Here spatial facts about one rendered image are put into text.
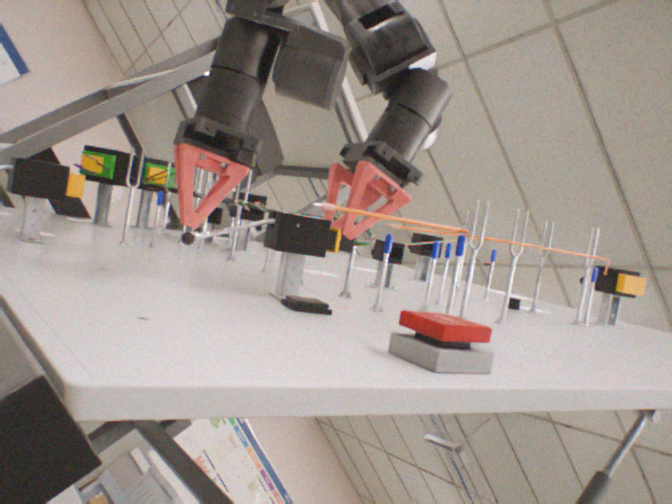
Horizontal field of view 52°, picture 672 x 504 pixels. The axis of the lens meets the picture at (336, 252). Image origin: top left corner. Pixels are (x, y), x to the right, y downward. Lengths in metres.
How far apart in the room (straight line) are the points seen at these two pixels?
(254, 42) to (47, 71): 7.76
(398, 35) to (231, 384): 0.52
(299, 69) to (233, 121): 0.08
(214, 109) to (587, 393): 0.41
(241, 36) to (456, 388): 0.40
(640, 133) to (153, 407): 2.99
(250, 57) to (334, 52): 0.08
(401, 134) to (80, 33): 7.91
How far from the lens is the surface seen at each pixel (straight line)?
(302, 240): 0.71
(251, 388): 0.37
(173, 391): 0.36
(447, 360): 0.50
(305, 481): 9.52
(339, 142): 1.98
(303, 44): 0.68
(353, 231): 0.73
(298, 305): 0.66
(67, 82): 8.42
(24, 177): 0.90
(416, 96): 0.77
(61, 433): 0.35
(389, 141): 0.75
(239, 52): 0.69
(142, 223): 1.47
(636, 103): 3.19
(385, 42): 0.80
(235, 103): 0.68
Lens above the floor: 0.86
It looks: 24 degrees up
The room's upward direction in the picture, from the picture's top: 57 degrees clockwise
